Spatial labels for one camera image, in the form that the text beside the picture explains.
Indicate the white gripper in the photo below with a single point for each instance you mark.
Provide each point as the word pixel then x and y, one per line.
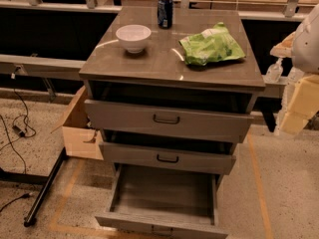
pixel 307 47

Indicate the green rice chip bag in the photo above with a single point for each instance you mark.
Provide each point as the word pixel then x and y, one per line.
pixel 211 46

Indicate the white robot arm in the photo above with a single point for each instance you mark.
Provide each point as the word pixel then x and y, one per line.
pixel 304 56

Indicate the grey drawer cabinet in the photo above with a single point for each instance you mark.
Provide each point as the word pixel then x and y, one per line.
pixel 158 76

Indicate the grey middle drawer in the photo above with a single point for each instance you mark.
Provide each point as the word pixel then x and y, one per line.
pixel 167 158

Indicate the grey open bottom drawer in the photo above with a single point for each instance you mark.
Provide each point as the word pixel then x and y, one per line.
pixel 172 204

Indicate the grey top drawer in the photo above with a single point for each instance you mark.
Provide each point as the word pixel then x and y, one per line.
pixel 168 121

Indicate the clear pump bottle left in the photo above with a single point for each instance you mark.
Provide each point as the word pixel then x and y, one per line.
pixel 274 72

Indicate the dark blue soda can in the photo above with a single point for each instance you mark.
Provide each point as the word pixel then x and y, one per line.
pixel 165 9

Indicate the white ceramic bowl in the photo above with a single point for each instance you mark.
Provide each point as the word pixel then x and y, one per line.
pixel 133 38

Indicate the cardboard box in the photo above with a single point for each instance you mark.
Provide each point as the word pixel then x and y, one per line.
pixel 80 140

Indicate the black metal stand base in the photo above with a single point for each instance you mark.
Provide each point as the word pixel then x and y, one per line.
pixel 44 181

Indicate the grey metal shelf rail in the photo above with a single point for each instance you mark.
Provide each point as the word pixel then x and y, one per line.
pixel 41 67

